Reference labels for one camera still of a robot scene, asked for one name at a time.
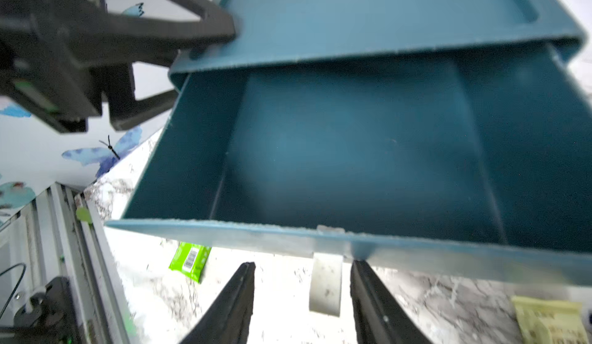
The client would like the yellow cookie packet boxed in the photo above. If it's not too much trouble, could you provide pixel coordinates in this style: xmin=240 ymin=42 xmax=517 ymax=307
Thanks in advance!
xmin=511 ymin=296 xmax=590 ymax=344

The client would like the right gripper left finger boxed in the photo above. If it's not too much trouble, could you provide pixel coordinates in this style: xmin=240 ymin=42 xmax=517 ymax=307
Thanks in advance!
xmin=180 ymin=262 xmax=256 ymax=344

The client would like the teal top drawer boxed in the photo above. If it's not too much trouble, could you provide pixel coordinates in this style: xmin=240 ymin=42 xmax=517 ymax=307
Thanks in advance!
xmin=111 ymin=43 xmax=591 ymax=285

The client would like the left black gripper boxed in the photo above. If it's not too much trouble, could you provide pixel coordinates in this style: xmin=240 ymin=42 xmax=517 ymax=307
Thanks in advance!
xmin=1 ymin=0 xmax=237 ymax=134

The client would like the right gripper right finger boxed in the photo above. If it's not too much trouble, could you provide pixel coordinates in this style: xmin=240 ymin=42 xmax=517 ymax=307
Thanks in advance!
xmin=350 ymin=261 xmax=430 ymax=344

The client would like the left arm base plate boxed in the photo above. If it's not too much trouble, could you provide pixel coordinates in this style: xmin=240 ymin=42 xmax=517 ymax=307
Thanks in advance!
xmin=1 ymin=276 xmax=82 ymax=343

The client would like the teal drawer cabinet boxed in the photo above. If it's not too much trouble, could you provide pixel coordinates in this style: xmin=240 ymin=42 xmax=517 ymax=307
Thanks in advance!
xmin=169 ymin=0 xmax=586 ymax=87

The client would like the white top drawer handle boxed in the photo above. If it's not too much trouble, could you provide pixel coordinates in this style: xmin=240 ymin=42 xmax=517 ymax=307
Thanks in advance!
xmin=308 ymin=251 xmax=344 ymax=317

